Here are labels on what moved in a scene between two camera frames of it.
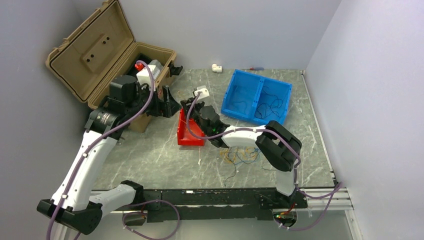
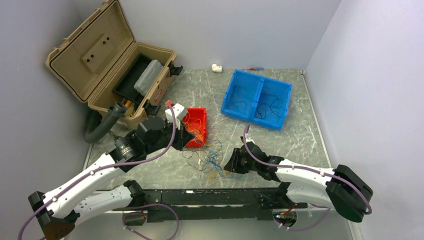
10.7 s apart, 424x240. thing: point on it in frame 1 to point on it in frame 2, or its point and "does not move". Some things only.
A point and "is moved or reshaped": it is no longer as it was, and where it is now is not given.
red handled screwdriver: [257, 68] does not move
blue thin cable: [229, 155] is moved or reshaped
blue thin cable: [241, 102] does not move
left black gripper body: [156, 107] to [153, 147]
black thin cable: [234, 166] to [187, 153]
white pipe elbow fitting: [216, 68] does not move
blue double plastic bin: [256, 98] does not move
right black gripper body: [194, 112] to [240, 165]
